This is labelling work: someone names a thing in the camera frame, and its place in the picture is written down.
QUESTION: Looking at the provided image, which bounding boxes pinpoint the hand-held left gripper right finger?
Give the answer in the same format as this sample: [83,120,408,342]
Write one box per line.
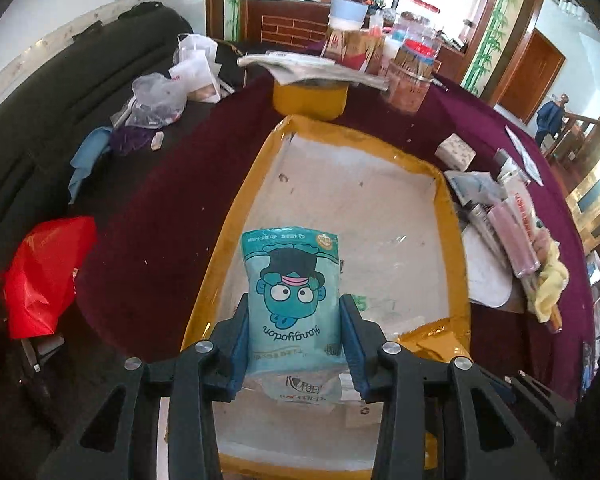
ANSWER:
[339,294,556,480]

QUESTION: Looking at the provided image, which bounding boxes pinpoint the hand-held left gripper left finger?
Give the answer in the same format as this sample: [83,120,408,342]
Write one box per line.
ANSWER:
[37,294,253,480]

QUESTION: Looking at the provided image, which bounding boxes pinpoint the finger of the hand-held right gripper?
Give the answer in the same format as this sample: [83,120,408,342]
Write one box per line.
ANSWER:
[510,370,578,428]
[480,375,520,407]

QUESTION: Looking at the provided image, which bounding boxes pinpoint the teal cartoon packet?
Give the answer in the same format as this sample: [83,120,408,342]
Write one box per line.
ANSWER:
[241,227,348,376]

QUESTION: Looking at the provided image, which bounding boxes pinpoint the yellow plush cloth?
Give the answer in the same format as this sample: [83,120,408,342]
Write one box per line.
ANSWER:
[527,242,571,323]

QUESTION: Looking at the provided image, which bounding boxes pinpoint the white blue patterned packet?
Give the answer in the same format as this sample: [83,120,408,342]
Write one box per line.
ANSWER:
[445,170,506,208]

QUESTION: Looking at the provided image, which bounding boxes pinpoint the pink long packet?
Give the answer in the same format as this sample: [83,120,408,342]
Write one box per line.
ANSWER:
[487,200,541,278]

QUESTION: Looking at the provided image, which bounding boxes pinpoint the maroon tablecloth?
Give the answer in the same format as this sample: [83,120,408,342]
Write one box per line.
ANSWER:
[75,67,598,406]

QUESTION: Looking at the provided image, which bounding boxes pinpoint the white plastic bag red print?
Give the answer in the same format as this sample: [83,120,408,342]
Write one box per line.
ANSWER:
[500,170,546,261]

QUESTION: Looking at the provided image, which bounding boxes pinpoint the white patterned box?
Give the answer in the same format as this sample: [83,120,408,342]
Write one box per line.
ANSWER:
[435,133,477,171]

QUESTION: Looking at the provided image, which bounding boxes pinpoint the white sachet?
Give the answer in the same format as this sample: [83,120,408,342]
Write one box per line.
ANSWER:
[505,127,543,186]

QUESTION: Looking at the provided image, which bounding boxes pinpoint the purple cloth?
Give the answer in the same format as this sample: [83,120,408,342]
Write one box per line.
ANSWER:
[111,127,153,156]

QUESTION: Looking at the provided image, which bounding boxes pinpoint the blue cloth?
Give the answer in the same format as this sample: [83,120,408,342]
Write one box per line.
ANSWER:
[69,127,113,205]

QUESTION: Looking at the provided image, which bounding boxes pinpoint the small yellow box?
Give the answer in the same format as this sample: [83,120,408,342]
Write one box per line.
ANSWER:
[273,80,350,121]

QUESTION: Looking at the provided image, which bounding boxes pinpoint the clear plastic bag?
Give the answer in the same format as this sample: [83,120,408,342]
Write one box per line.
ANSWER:
[115,72,187,131]

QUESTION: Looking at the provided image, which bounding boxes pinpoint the wooden stair railing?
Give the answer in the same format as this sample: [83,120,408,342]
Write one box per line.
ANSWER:
[545,110,600,166]

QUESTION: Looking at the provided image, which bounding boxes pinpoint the clear jar orange contents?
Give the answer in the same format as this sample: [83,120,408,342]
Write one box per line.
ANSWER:
[386,40,442,113]

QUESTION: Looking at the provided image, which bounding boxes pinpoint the white paper bag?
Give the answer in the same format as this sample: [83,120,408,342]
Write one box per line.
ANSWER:
[169,34,221,103]

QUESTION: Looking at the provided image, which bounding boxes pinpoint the stack of newspapers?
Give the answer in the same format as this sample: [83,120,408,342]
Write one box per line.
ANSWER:
[237,51,390,92]

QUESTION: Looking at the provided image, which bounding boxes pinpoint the black bag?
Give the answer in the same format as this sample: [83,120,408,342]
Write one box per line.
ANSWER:
[0,2,246,480]

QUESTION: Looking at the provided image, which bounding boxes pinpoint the wooden door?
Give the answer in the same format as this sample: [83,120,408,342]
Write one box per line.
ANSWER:
[495,27,566,121]

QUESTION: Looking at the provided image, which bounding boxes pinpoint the wooden cabinet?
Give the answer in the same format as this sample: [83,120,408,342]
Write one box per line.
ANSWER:
[242,0,468,83]

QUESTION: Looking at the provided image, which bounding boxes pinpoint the blue lidded container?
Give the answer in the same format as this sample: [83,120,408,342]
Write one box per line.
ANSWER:
[322,0,370,61]

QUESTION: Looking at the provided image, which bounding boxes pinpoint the wooden window frame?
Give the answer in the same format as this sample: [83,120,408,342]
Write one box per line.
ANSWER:
[205,0,551,96]

